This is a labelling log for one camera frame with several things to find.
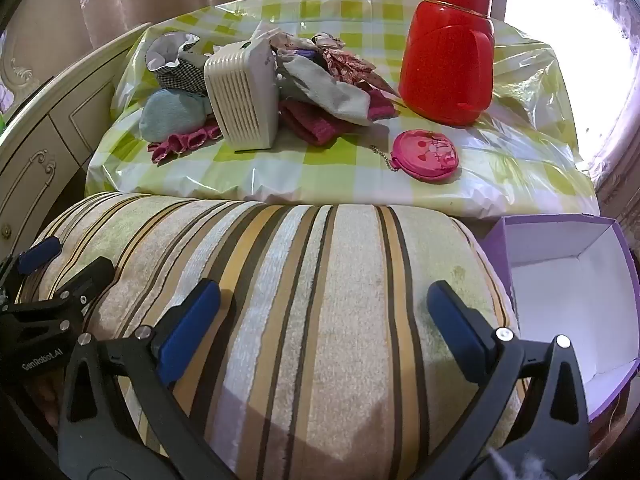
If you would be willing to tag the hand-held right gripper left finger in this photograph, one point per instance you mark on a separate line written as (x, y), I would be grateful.
(192, 327)

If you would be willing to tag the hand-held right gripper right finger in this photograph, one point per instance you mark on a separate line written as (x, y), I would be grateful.
(452, 327)

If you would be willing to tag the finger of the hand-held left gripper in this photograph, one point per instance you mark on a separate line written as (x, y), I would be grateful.
(87, 277)
(40, 255)

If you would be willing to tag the purple cardboard box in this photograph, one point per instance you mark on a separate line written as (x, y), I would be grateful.
(565, 320)

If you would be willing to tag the magenta knit glove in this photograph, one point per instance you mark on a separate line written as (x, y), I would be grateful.
(180, 142)
(310, 122)

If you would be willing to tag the light blue sock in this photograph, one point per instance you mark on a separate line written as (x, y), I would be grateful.
(170, 115)

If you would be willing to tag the white plastic packet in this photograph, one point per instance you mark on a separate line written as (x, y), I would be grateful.
(267, 32)

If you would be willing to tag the cream carved cabinet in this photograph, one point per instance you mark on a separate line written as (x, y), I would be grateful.
(45, 160)

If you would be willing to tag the striped sofa cushion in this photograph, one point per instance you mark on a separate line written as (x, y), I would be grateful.
(325, 335)

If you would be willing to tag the pink round coin purse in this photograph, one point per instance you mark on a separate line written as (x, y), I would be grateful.
(425, 155)

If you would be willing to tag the green checked plastic tablecloth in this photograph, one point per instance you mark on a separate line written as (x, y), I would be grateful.
(325, 175)

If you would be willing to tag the houndstooth checked cloth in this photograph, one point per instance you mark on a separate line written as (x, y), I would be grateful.
(185, 77)

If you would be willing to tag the white ribbed plastic device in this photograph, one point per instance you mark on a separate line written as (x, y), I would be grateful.
(240, 105)

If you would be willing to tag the red thermos jug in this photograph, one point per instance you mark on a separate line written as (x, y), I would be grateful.
(445, 60)

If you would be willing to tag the grey white cloth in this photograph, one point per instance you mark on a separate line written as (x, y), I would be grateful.
(325, 90)

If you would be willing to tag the brown floral cloth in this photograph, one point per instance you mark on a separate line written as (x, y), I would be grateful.
(345, 62)

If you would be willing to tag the white lace curtain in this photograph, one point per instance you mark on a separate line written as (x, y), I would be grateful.
(600, 60)

